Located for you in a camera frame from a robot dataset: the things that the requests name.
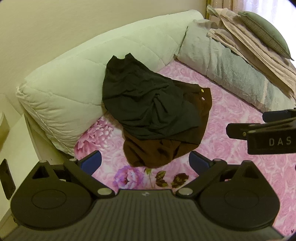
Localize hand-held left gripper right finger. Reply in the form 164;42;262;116
176;151;263;197

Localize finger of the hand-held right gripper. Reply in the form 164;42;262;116
226;121;296;140
263;109;296;124

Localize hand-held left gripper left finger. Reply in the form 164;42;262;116
31;150;115;198

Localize brown corduroy pants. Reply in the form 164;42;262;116
122;80;213;168

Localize dark grey garment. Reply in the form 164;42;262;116
102;53;203;141

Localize pink floral bed sheet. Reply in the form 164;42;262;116
74;59;296;234

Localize grey-green folded blanket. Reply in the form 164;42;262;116
174;19;295;113

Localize beige striped folded blanket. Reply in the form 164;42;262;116
206;5;296;102

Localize white nightstand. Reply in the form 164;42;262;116
0;115;47;234

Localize white quilted duvet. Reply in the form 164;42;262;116
16;9;205;157

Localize green cushion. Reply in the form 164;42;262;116
238;11;291;61

